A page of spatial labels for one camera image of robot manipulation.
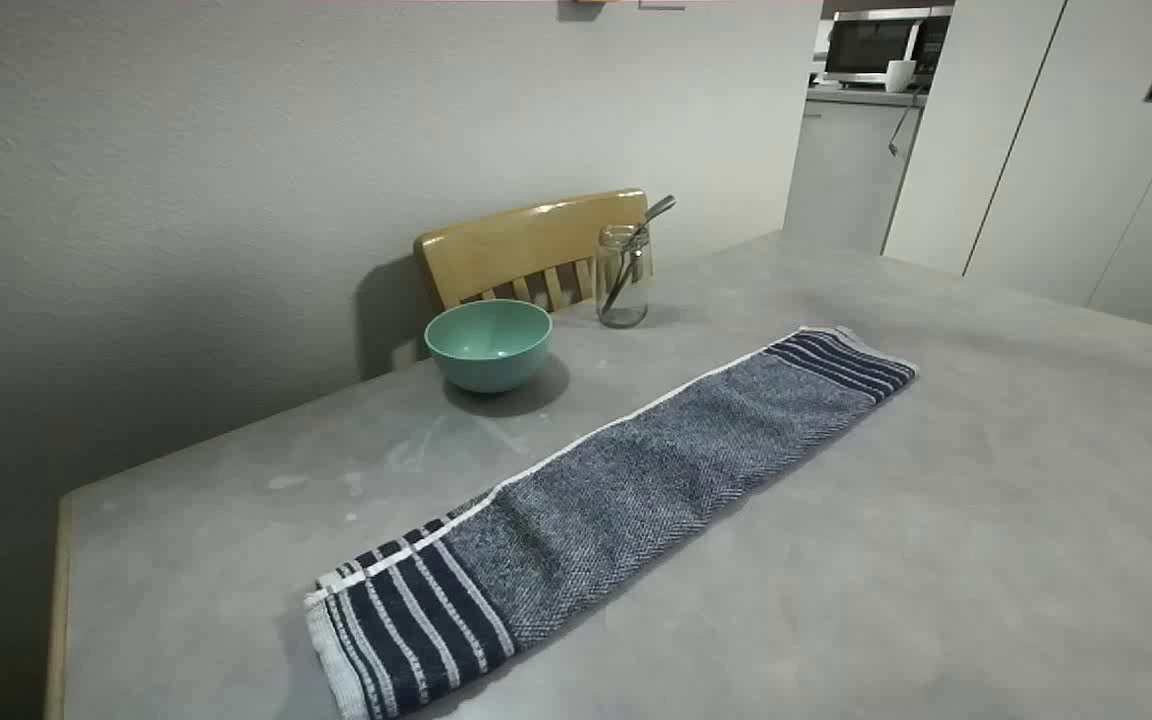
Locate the white cup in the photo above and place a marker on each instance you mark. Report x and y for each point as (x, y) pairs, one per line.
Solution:
(900, 79)

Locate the black microwave oven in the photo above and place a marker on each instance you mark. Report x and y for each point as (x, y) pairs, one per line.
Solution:
(871, 45)

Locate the blue grey striped towel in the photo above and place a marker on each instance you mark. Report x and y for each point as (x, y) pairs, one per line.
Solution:
(628, 495)

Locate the teal ceramic bowl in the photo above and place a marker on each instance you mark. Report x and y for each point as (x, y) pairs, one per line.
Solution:
(484, 346)

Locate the metal spoon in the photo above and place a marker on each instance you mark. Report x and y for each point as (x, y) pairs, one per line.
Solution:
(646, 225)

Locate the clear glass jar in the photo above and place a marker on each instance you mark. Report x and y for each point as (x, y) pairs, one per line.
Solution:
(623, 286)

